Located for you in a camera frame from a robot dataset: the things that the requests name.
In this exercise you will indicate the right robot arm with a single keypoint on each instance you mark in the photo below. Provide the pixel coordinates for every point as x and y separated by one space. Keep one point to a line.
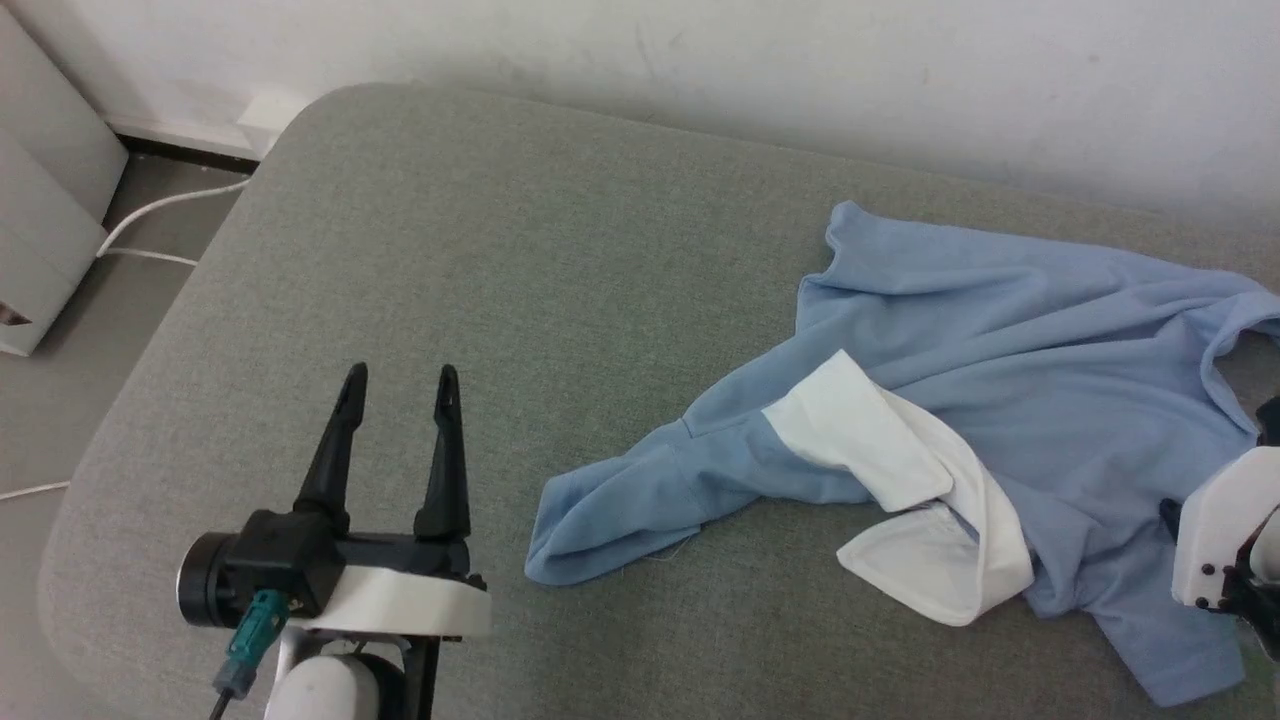
1268 550

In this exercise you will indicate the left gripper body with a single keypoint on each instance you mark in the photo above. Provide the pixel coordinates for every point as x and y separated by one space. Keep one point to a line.
290 570

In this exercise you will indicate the grey fabric sofa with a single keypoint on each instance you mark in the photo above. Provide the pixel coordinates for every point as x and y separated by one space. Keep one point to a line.
400 300

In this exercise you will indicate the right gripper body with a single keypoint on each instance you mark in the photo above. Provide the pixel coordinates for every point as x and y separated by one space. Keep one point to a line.
1215 530

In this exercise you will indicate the blue polo shirt white collar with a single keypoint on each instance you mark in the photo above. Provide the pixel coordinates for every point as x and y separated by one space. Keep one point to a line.
1050 350

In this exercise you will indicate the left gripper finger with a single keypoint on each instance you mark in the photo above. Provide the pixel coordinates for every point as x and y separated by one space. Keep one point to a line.
335 460
447 480

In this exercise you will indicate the white box on floor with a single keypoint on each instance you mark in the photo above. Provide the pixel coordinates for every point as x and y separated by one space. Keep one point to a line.
40 200

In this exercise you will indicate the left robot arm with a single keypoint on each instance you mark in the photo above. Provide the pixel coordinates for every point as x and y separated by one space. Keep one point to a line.
330 690

